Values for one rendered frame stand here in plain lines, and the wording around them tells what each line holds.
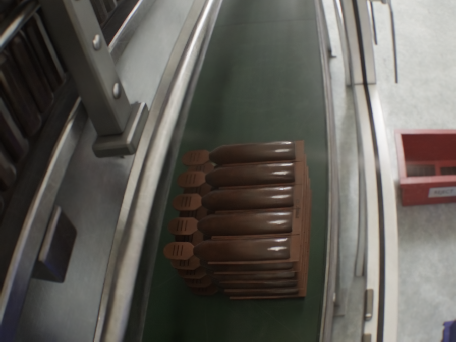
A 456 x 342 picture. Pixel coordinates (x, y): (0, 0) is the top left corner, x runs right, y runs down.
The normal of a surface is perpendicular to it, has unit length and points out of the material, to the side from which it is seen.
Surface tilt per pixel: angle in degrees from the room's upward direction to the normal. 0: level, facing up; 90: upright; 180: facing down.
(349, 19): 90
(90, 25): 90
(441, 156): 90
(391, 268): 0
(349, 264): 0
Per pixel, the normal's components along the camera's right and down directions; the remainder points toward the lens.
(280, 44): -0.22, -0.63
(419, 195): -0.15, 0.75
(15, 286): 0.97, -0.05
